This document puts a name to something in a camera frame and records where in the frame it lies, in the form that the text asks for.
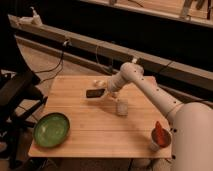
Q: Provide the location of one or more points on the black eraser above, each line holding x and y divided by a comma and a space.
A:
94, 93

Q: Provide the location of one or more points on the black stand left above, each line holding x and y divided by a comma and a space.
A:
21, 86

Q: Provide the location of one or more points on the green bowl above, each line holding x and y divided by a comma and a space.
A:
51, 130

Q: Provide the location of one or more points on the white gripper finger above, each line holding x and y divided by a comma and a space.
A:
107, 93

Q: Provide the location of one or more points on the wooden table board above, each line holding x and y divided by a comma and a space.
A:
96, 130

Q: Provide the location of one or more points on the small beige object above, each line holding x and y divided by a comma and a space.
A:
99, 83

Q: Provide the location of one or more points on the white bottle on beam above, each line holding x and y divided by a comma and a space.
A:
36, 17

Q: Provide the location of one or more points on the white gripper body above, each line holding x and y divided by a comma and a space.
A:
115, 83

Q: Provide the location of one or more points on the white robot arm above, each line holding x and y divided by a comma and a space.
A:
192, 123

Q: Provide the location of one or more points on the long wooden beam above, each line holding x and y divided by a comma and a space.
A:
162, 67

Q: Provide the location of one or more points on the cup with orange object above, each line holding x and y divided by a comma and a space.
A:
160, 138

